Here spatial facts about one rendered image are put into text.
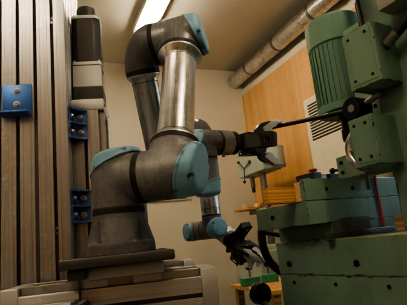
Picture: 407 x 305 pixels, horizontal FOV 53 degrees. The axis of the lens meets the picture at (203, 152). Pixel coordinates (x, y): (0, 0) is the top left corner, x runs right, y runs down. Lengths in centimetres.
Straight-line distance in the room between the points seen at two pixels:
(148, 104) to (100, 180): 33
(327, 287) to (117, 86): 348
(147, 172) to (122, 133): 328
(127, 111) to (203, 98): 86
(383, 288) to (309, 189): 28
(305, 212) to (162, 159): 41
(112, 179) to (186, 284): 27
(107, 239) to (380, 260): 59
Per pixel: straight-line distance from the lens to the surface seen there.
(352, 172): 128
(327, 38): 133
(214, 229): 152
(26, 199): 112
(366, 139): 104
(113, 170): 90
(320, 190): 110
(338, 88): 128
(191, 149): 85
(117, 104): 422
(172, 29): 111
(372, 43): 108
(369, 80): 106
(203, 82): 460
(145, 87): 116
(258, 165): 352
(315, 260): 114
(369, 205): 124
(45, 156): 112
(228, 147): 119
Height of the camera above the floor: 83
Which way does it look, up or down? 12 degrees up
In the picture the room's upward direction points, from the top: 6 degrees counter-clockwise
